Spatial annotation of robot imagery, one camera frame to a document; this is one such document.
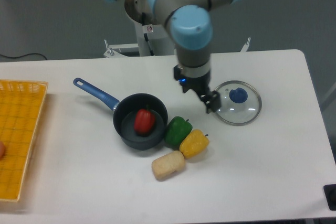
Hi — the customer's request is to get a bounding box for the yellow woven basket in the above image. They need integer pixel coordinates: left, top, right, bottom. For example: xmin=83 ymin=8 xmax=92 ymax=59
xmin=1 ymin=79 xmax=48 ymax=202

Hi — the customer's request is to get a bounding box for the black device at table edge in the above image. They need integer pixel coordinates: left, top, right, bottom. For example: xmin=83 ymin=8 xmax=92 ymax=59
xmin=323 ymin=184 xmax=336 ymax=211

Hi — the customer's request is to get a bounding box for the red bell pepper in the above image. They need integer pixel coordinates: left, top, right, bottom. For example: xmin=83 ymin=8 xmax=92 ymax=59
xmin=133 ymin=106 xmax=156 ymax=136

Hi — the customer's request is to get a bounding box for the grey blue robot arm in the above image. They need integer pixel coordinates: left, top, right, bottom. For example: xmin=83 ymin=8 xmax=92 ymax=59
xmin=114 ymin=0 xmax=239 ymax=113

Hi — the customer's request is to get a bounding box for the black cable on floor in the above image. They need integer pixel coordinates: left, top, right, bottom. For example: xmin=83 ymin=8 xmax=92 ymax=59
xmin=0 ymin=52 xmax=48 ymax=60

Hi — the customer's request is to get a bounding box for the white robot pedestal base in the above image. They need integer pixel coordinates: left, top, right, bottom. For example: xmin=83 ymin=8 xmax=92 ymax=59
xmin=103 ymin=0 xmax=251 ymax=58

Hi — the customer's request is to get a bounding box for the yellow bell pepper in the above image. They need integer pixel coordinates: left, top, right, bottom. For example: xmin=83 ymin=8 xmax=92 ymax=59
xmin=179 ymin=129 xmax=209 ymax=159

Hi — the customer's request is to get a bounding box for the green bell pepper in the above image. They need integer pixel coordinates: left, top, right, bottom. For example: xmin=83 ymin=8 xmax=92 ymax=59
xmin=164 ymin=116 xmax=193 ymax=147

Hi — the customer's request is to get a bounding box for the beige bread loaf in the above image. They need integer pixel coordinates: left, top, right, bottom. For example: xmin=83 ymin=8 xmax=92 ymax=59
xmin=151 ymin=151 xmax=185 ymax=180

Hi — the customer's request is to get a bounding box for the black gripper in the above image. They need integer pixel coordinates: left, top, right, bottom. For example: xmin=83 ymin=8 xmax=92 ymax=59
xmin=173 ymin=65 xmax=221 ymax=114

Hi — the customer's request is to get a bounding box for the glass lid with blue knob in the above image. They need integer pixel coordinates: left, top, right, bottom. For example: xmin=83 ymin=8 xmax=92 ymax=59
xmin=215 ymin=80 xmax=263 ymax=126

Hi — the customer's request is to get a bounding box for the dark pot with blue handle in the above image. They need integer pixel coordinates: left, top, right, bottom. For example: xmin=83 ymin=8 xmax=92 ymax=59
xmin=73 ymin=78 xmax=168 ymax=150

